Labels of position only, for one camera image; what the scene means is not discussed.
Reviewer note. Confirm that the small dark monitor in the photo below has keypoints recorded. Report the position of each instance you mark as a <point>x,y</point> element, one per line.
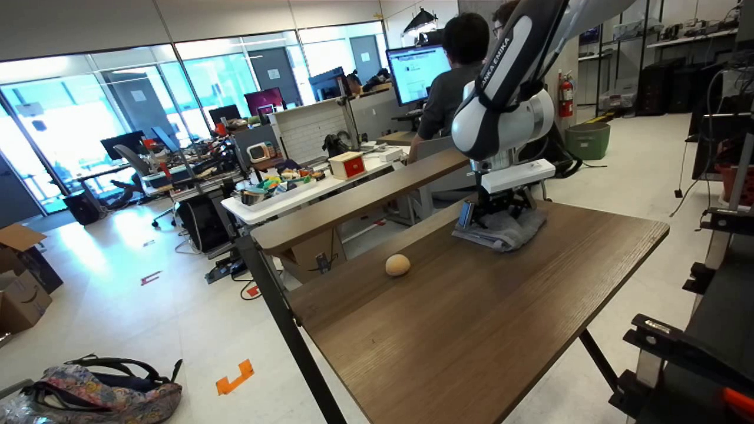
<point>225,113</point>

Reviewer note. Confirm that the colourful toy pile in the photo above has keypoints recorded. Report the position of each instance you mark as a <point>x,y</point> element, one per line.
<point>279,183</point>

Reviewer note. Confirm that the open cardboard box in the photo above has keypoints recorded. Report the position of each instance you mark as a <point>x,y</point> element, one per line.
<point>25,248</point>

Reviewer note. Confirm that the white partition panel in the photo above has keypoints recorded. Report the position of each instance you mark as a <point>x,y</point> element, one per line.
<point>309,131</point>

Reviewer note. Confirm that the grey terry towel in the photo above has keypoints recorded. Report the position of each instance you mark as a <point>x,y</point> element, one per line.
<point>503,236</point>

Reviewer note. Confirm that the cardboard box under bench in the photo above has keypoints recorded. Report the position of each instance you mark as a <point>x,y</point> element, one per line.
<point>315,252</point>

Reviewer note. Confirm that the white table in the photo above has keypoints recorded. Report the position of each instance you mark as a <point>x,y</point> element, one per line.
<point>315,191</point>

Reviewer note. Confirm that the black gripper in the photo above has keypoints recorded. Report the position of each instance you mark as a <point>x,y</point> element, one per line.
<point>503,203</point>

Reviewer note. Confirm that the red fire extinguisher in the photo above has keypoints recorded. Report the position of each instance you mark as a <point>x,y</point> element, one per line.
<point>563,95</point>

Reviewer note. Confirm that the small white orange device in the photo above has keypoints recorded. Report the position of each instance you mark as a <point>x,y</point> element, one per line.
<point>257,151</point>

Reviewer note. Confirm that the small cardboard box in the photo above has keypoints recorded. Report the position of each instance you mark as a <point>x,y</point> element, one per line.
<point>20,303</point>

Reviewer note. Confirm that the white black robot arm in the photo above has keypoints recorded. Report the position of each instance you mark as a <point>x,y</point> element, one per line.
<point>509,86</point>

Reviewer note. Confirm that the tan potato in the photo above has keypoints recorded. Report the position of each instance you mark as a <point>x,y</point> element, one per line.
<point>397,264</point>

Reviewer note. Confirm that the green bin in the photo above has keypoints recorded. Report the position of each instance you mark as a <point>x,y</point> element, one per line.
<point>587,143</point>

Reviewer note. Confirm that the black desktop device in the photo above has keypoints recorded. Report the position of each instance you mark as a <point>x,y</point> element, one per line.
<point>337,143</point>

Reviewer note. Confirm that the dark monitor on partition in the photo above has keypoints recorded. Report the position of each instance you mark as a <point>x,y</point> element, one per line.
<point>328,84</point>

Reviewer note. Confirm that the black metal pole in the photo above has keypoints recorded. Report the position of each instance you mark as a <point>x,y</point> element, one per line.
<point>283,314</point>

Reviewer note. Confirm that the black trash bin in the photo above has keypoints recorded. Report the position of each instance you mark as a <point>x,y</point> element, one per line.
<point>84,208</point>

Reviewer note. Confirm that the black storage shelf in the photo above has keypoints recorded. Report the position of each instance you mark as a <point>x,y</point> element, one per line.
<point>685,71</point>

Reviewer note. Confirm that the long wooden bench table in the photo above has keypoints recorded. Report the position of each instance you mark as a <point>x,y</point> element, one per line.
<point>355,201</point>

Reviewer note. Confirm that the large computer monitor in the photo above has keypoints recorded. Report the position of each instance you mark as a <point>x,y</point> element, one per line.
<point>420,75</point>

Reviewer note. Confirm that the metal table leg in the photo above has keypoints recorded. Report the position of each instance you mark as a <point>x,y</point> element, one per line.
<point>600,358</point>

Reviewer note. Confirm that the black office chair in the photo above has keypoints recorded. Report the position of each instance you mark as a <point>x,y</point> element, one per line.
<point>130,162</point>

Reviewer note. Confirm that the black bag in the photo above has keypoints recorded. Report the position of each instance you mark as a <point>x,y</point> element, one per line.
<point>204,225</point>

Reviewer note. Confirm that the patterned backpack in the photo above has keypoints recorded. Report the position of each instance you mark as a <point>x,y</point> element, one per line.
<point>103,393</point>

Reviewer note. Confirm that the pink screen monitor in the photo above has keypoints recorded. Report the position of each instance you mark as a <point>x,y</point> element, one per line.
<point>265,103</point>

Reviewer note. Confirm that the seated person dark shirt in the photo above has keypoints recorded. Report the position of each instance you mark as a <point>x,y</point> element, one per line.
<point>440,95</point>

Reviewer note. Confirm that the standing person head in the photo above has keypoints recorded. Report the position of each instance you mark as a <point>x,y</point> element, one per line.
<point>503,10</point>

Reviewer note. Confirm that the red box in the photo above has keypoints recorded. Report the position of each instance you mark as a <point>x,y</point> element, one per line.
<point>347,165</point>

